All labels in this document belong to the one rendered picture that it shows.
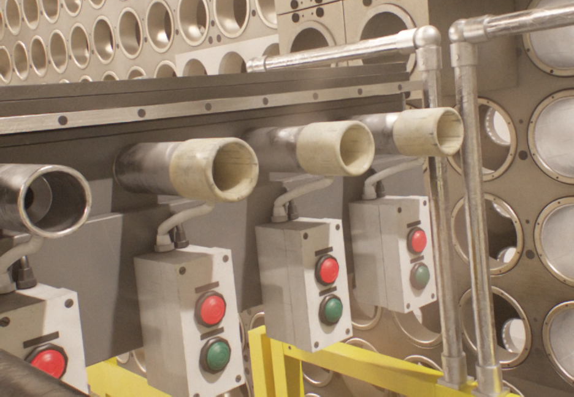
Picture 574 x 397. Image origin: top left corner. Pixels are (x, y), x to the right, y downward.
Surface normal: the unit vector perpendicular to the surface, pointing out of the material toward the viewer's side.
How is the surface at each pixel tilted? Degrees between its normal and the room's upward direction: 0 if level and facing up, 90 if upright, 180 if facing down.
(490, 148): 90
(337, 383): 90
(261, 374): 90
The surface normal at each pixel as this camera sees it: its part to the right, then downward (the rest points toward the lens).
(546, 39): 0.63, -0.18
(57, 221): -0.50, -0.74
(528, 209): -0.74, 0.15
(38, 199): -0.06, -0.02
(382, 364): -0.10, -0.99
